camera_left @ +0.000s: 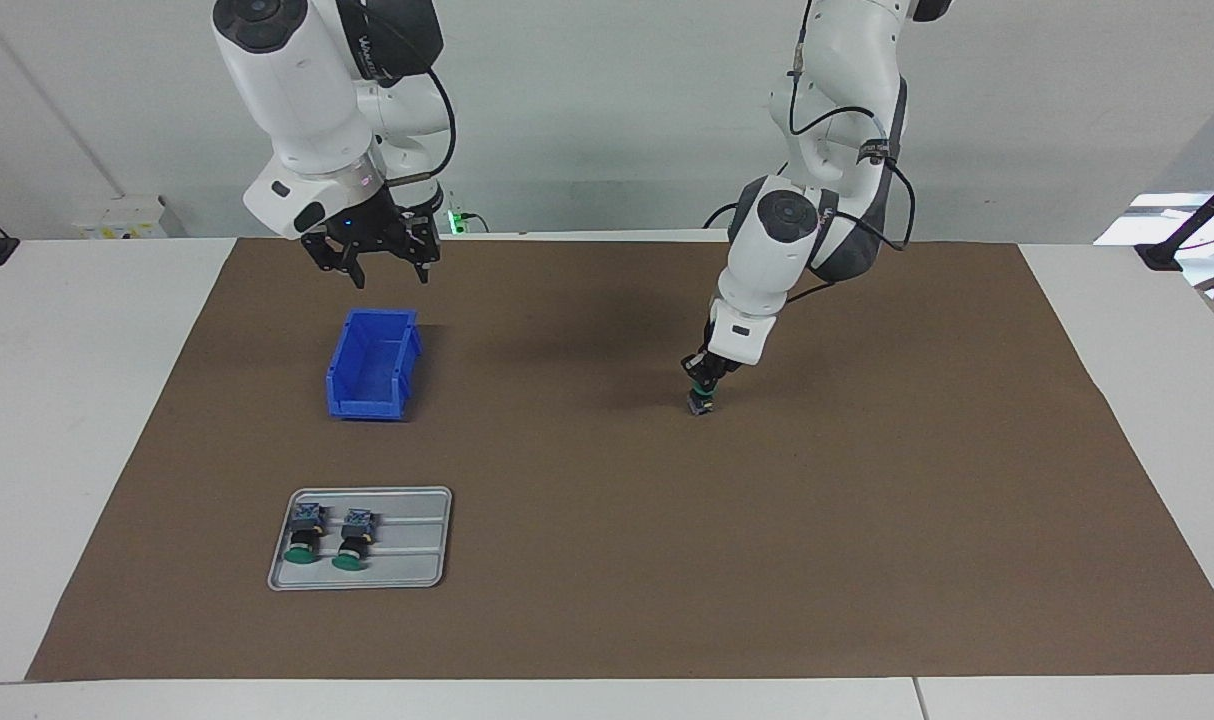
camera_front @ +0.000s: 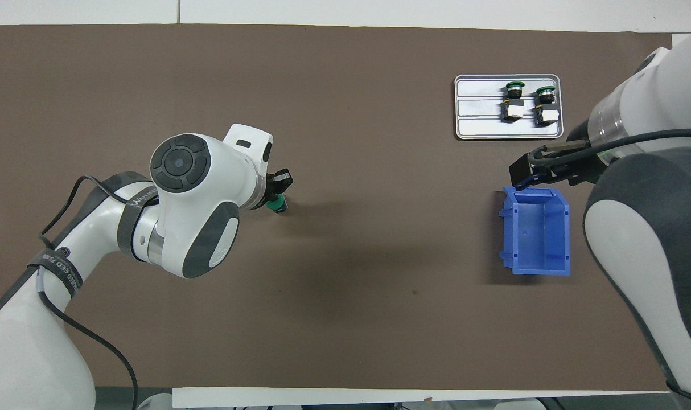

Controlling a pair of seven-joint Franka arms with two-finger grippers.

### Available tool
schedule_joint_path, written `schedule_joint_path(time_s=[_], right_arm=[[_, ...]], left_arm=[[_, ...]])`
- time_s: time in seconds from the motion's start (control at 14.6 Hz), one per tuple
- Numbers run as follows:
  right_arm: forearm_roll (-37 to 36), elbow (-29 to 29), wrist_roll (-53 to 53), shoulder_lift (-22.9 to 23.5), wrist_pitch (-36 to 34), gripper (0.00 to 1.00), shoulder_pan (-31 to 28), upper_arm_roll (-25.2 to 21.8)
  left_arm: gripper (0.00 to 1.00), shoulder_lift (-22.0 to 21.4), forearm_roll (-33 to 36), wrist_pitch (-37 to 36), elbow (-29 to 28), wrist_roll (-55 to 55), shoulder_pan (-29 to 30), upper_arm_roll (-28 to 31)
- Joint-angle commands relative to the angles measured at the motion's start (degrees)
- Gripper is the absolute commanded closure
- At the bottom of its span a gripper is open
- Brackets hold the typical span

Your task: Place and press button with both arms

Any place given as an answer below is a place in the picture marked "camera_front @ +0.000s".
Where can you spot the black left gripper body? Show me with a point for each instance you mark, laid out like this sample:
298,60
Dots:
272,185

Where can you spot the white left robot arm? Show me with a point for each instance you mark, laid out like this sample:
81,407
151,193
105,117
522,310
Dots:
197,182

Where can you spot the grey metal tray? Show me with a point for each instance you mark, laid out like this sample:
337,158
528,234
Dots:
476,105

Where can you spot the brown paper table mat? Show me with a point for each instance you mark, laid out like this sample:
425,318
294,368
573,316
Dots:
379,296

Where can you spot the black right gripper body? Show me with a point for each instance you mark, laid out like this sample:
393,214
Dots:
584,162

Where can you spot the green push button switch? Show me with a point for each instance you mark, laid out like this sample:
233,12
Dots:
513,111
277,204
547,117

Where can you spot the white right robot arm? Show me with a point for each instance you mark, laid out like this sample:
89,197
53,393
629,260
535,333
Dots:
653,102

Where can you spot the blue plastic storage bin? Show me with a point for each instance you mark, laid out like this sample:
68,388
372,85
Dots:
542,267

